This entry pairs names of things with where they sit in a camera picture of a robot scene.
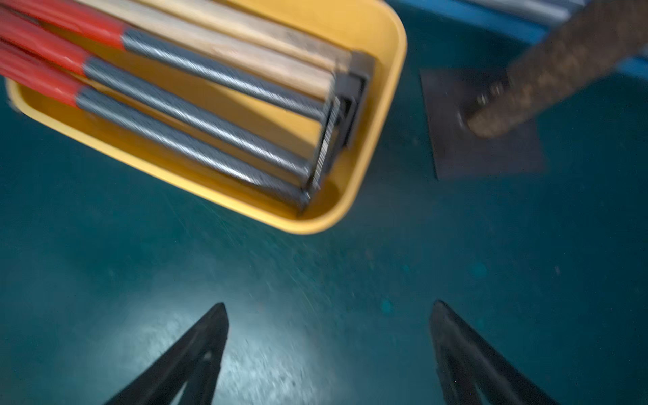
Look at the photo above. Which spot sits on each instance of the yellow plastic storage box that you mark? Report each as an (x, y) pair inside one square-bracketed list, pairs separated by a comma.
[(368, 26)]

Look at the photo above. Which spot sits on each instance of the rear aluminium frame bar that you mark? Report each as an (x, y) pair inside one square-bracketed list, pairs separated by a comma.
[(542, 12)]

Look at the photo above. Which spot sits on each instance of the wooden handle hoe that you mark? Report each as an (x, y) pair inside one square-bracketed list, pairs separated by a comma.
[(283, 54), (197, 38)]

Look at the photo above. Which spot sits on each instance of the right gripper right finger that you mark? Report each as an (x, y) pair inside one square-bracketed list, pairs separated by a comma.
[(469, 368)]

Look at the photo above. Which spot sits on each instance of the red handle tool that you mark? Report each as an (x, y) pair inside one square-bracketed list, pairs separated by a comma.
[(35, 74), (44, 62), (20, 25)]

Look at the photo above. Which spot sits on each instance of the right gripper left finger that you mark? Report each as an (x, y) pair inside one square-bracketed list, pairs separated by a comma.
[(188, 370)]

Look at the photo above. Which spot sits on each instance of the pink blossom artificial tree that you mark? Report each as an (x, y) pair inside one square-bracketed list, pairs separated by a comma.
[(482, 123)]

